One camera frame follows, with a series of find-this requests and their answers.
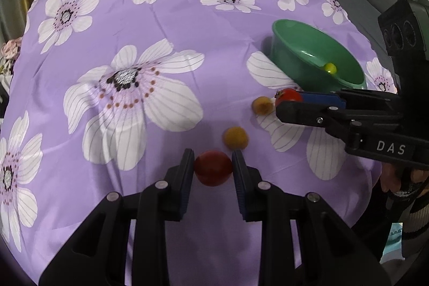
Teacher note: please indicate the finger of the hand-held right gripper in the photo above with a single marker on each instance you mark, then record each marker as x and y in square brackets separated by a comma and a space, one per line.
[323, 99]
[301, 111]

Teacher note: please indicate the purple floral cloth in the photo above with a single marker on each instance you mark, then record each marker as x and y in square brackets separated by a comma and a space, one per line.
[218, 38]

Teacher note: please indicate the green plastic bowl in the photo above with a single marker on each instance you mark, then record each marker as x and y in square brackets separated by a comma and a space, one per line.
[295, 48]

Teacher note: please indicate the small yellow-green fruit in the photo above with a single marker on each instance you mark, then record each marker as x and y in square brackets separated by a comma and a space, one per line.
[330, 68]

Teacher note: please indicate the small yellow fruit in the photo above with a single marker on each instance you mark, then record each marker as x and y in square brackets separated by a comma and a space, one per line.
[262, 105]
[236, 137]

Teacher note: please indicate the pink flowered cloth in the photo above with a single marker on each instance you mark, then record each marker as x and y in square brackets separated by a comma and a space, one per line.
[8, 51]

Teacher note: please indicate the person's right hand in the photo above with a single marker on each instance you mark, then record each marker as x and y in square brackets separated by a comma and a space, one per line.
[388, 177]

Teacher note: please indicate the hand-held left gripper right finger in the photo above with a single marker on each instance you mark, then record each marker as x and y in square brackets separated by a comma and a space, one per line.
[239, 178]

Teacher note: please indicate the light blue bag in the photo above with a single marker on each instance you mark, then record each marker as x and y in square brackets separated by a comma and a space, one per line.
[394, 239]

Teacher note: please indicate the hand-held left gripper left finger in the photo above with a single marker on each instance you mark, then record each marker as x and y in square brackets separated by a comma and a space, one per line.
[187, 178]

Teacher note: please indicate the red cherry tomato with stem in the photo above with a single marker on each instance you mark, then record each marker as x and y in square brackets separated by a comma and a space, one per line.
[288, 95]

